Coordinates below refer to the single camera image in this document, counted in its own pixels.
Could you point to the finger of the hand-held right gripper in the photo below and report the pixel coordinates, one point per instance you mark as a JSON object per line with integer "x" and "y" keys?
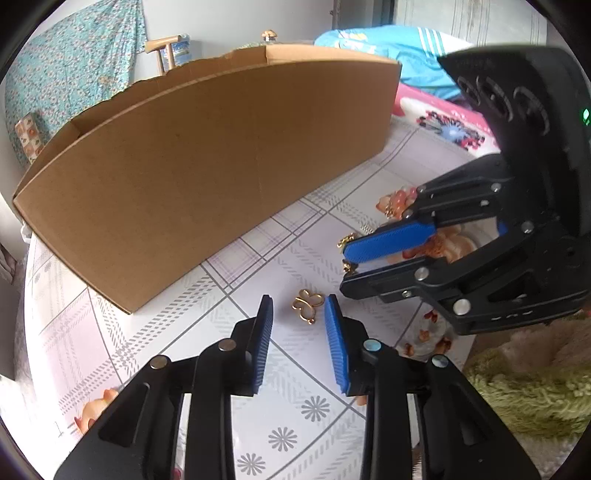
{"x": 392, "y": 242}
{"x": 461, "y": 281}

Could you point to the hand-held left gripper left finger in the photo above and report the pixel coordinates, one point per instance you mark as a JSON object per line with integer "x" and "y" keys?
{"x": 263, "y": 341}

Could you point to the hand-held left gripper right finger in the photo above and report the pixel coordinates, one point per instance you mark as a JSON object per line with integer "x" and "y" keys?
{"x": 334, "y": 341}

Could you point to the gold butterfly charm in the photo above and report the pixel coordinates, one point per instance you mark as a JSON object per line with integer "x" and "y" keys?
{"x": 300, "y": 303}

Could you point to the brown cardboard box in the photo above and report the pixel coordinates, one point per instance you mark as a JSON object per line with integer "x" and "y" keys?
{"x": 207, "y": 175}

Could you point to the pink floral bedsheet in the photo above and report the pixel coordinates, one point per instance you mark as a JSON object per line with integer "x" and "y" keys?
{"x": 443, "y": 124}

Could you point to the floral plaid tablecloth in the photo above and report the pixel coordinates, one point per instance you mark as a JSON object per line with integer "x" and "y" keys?
{"x": 138, "y": 332}

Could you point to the white wood-grain wardrobe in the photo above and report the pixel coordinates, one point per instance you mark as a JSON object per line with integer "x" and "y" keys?
{"x": 471, "y": 21}

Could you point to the light blue garment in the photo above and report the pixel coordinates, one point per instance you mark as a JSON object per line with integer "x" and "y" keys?
{"x": 392, "y": 50}

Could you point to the gold mushroom shaped ornament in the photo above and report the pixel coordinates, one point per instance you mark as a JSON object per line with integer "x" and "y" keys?
{"x": 269, "y": 37}

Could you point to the blue water bottle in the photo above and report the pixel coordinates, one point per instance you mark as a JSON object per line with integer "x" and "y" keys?
{"x": 183, "y": 48}

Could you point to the wooden chair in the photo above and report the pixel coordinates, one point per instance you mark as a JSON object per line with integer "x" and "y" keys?
{"x": 161, "y": 48}

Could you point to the checker patterned cloth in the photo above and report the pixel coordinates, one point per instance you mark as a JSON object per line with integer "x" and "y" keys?
{"x": 31, "y": 138}

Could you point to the teal floral hanging cloth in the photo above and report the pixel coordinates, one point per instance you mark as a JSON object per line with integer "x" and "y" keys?
{"x": 74, "y": 60}

